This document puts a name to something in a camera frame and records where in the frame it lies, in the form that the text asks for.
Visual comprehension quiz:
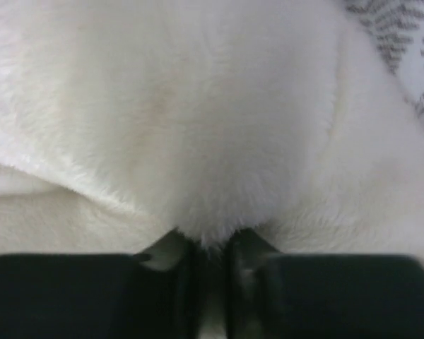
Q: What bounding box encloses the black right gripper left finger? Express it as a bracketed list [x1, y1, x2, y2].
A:
[0, 232, 196, 338]

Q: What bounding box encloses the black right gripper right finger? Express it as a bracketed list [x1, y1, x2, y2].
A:
[225, 230, 424, 338]

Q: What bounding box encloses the white fluffy pillow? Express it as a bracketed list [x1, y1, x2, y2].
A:
[0, 1, 424, 338]

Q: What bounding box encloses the floral patterned mat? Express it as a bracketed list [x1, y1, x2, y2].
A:
[344, 0, 424, 123]

